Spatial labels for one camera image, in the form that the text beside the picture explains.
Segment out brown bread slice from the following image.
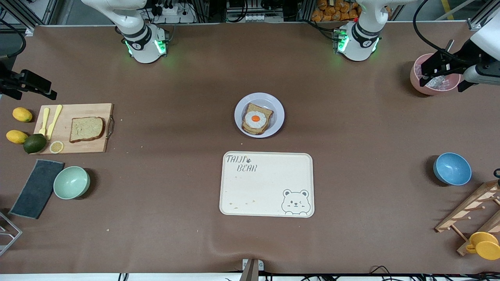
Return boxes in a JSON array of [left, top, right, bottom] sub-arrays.
[[70, 117, 105, 143]]

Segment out lavender round plate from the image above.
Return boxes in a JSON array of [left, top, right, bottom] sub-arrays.
[[234, 92, 285, 138]]

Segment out crusty bread slice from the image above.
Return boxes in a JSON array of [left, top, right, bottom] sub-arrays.
[[241, 103, 274, 135]]

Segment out toy fried egg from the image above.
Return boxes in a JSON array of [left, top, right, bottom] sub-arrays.
[[245, 111, 267, 129]]

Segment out clear ice cube pile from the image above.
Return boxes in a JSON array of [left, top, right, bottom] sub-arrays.
[[416, 62, 459, 91]]

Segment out pink bowl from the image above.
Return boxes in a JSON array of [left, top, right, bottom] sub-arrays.
[[410, 53, 461, 95]]

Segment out yellow plastic fork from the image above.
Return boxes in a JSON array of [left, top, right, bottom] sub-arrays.
[[38, 107, 50, 136]]

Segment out yellow plastic knife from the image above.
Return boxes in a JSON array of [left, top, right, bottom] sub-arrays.
[[46, 105, 63, 140]]

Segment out yellow lemon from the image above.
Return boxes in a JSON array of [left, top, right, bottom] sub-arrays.
[[12, 107, 33, 123], [6, 130, 29, 144]]

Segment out wooden cutting board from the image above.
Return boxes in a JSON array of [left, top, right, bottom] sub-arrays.
[[33, 103, 115, 155]]

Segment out dark green avocado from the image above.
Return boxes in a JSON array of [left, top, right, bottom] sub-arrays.
[[23, 133, 47, 154]]

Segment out mint green bowl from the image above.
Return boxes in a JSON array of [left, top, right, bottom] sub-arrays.
[[53, 166, 91, 200]]

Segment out dark grey cloth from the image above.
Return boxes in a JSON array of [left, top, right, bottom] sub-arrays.
[[9, 159, 65, 219]]

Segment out blue bowl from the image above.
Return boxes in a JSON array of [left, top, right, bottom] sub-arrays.
[[433, 153, 472, 186]]

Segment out brown table cover sheet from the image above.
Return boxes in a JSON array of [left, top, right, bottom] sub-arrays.
[[0, 21, 500, 274]]

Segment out orange snack packets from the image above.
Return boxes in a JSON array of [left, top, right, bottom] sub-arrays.
[[311, 0, 362, 22]]

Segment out wooden peg rack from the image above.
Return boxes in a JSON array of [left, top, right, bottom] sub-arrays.
[[435, 180, 500, 256]]

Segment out white power strip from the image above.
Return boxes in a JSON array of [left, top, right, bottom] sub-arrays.
[[150, 3, 196, 24]]

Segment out yellow cup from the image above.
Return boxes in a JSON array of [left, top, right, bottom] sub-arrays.
[[466, 232, 500, 260]]

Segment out cream bear print tray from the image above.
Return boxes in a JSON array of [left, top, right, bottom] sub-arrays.
[[219, 151, 315, 218]]

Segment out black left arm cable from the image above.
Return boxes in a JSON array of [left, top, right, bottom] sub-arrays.
[[413, 0, 469, 61]]

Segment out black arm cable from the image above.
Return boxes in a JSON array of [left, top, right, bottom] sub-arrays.
[[413, 0, 469, 61], [0, 19, 27, 59]]

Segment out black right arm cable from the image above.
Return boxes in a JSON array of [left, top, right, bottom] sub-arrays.
[[0, 19, 27, 59]]

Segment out metal wire rack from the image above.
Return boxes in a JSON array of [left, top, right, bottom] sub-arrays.
[[0, 211, 23, 256]]

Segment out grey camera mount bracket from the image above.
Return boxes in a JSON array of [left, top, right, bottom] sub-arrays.
[[239, 258, 264, 281]]

